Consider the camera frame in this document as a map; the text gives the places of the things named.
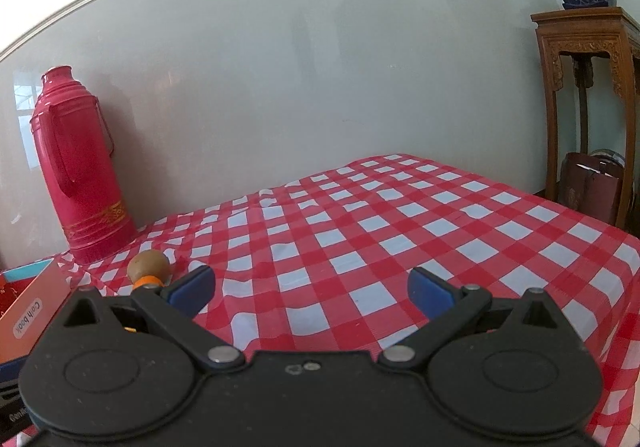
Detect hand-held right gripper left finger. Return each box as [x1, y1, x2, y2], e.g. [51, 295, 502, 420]
[60, 265, 246, 372]

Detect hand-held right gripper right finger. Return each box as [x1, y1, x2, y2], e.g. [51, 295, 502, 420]
[377, 267, 583, 370]

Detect colourful cardboard box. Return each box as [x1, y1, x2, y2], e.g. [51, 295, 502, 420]
[0, 258, 71, 433]

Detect red white checkered tablecloth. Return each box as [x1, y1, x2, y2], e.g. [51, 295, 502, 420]
[50, 153, 640, 447]

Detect red thermos flask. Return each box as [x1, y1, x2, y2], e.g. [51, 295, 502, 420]
[30, 66, 138, 264]

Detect dark red bag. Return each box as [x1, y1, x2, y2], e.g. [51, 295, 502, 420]
[559, 152, 624, 228]

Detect grey round object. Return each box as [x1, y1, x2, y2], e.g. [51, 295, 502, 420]
[590, 149, 627, 178]

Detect carved wooden plant stand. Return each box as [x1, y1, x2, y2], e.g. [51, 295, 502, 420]
[531, 7, 640, 231]

